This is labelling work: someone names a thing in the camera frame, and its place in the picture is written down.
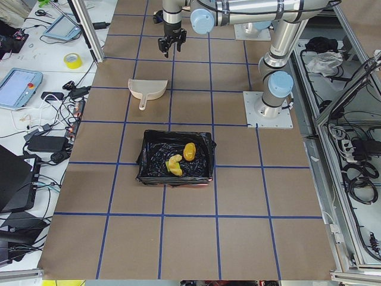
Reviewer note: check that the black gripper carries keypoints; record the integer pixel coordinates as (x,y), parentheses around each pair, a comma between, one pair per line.
(172,28)

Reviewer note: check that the beige plastic dustpan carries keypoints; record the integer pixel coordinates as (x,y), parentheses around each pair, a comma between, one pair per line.
(146,90)

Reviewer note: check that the brown potato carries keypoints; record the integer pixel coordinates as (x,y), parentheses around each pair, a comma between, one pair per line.
(189,151)

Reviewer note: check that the yellow sponge piece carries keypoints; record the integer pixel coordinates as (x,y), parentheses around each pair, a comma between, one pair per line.
(167,166)

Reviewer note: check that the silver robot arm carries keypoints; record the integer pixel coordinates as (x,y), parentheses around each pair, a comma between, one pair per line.
(292,17)

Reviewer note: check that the black lined trash bin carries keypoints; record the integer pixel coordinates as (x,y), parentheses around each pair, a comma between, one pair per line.
(158,146)

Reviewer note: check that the yellow tape roll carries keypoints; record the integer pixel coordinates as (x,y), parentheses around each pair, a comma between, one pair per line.
(73,61)

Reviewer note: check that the upper teach pendant tablet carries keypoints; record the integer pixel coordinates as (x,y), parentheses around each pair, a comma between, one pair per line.
(64,28)

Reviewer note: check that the teach pendant tablet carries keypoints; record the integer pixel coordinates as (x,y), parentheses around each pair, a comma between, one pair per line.
(64,28)
(18,86)

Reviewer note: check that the black scissors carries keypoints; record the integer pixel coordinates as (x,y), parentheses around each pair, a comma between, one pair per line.
(42,13)

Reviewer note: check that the white crumpled cloth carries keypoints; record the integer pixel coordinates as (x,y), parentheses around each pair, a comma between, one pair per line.
(326,63)

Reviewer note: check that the lower teach pendant tablet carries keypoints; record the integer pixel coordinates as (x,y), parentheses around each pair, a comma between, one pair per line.
(18,86)

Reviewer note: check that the black power adapter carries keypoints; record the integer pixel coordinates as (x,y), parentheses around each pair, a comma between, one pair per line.
(46,144)

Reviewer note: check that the black laptop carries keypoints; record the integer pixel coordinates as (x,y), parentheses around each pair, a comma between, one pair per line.
(18,175)

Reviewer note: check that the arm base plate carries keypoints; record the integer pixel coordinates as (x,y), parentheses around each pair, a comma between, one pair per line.
(258,31)
(259,115)

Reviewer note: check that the aluminium frame post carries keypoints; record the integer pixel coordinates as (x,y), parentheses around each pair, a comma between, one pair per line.
(83,19)

